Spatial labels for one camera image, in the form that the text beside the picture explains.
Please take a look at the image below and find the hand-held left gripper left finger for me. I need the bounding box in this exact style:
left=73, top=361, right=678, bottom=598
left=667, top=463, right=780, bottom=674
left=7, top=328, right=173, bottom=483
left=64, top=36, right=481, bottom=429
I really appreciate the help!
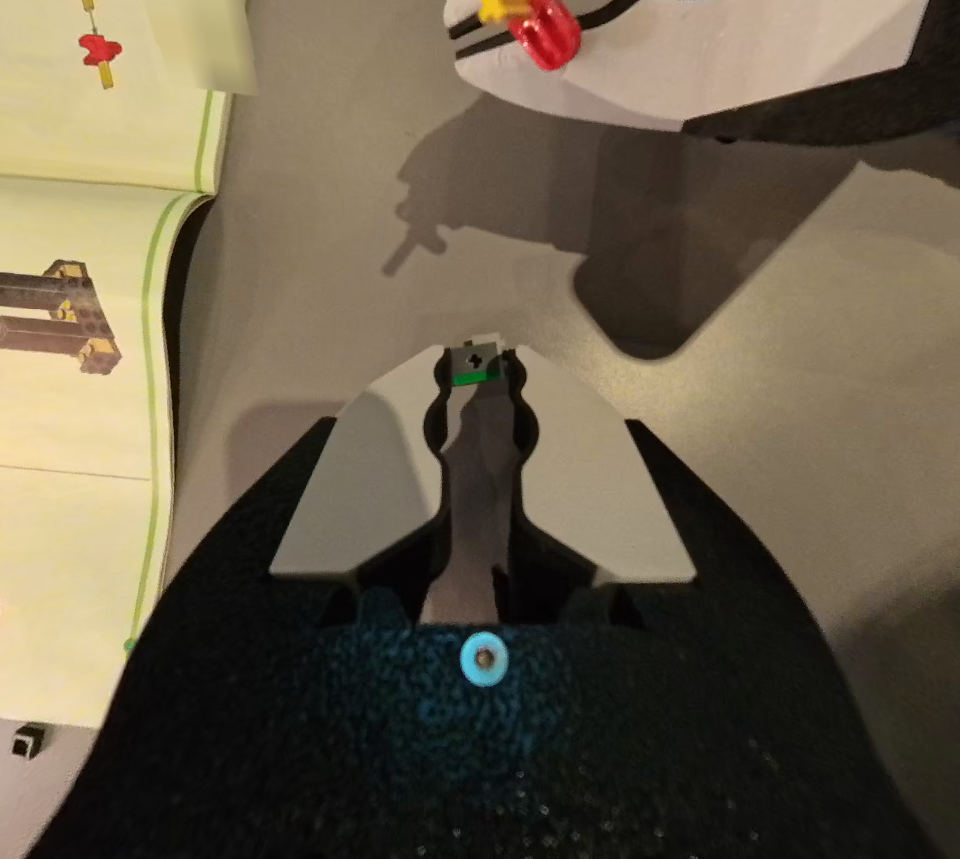
left=267, top=345, right=453, bottom=588

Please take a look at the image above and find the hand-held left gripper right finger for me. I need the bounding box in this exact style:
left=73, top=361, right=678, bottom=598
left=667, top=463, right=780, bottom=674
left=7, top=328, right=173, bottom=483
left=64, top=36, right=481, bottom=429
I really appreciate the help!
left=508, top=345, right=696, bottom=588

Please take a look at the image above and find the grey brick with green plate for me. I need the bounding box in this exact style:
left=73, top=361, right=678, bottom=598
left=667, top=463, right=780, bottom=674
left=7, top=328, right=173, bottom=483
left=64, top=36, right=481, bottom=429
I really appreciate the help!
left=449, top=340, right=507, bottom=389

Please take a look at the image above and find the instruction booklet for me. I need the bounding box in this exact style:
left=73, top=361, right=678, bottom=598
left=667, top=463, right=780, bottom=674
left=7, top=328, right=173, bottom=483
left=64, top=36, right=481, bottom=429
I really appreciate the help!
left=0, top=0, right=261, bottom=730

